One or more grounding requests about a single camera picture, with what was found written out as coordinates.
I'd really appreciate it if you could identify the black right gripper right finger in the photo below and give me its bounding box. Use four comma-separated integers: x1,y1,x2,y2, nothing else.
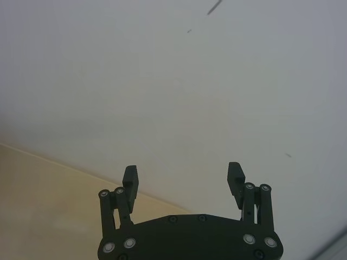
227,161,277,233

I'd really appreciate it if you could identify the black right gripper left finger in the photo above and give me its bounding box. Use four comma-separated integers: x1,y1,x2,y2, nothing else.
98,165,140,240

